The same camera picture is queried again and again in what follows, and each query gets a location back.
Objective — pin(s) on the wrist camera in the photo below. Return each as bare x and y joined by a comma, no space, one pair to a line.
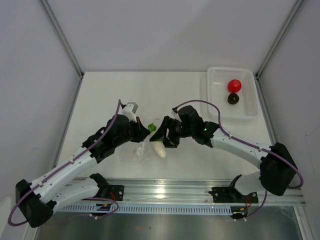
129,110
175,114

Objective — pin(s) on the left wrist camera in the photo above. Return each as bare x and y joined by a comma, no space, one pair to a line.
129,110

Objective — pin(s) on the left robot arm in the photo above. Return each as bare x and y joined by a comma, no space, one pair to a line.
40,198

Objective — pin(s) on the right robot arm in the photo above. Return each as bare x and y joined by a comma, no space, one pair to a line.
276,167

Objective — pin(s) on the black round food item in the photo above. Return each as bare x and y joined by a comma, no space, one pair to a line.
233,98

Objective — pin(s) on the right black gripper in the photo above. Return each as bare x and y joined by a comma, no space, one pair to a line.
172,142

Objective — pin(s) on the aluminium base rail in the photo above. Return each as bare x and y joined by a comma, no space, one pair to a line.
190,192

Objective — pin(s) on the aluminium frame post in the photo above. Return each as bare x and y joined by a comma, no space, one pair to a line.
45,5
282,33

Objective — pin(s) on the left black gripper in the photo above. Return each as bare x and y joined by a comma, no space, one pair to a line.
141,131

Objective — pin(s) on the black mounting plate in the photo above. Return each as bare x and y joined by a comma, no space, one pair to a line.
231,195
114,192

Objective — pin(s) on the white daikon radish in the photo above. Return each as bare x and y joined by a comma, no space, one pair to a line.
157,146

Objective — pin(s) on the right aluminium frame post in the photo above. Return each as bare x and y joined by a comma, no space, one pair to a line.
282,33

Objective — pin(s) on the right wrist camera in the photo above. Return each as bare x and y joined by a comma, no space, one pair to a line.
175,114

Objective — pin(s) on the white slotted cable duct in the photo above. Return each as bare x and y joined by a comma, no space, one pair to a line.
130,208

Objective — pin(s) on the left aluminium frame post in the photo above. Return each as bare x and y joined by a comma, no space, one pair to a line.
45,5

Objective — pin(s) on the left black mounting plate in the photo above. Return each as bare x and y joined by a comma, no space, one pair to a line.
114,192

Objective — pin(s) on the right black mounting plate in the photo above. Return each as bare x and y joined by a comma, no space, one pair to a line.
231,195

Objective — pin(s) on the clear zip top bag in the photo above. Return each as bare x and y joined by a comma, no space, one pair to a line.
140,152

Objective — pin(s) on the red tomato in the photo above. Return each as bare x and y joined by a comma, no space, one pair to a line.
234,86

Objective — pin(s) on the white plastic basket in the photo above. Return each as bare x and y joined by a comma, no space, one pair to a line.
217,79

